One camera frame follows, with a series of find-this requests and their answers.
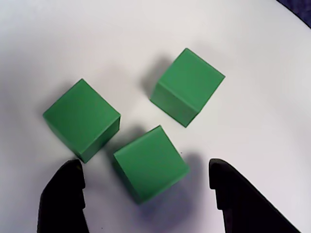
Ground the green plastic cube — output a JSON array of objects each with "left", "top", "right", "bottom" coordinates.
[
  {"left": 113, "top": 125, "right": 190, "bottom": 205},
  {"left": 150, "top": 48, "right": 226, "bottom": 129},
  {"left": 42, "top": 78, "right": 121, "bottom": 164}
]

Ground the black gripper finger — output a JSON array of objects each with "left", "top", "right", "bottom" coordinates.
[
  {"left": 208, "top": 158, "right": 303, "bottom": 233},
  {"left": 36, "top": 159, "right": 89, "bottom": 233}
]

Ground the white round plate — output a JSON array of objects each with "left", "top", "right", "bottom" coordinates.
[{"left": 0, "top": 0, "right": 311, "bottom": 233}]

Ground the blue woven table cloth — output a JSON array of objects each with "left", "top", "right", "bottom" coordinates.
[{"left": 276, "top": 0, "right": 311, "bottom": 30}]

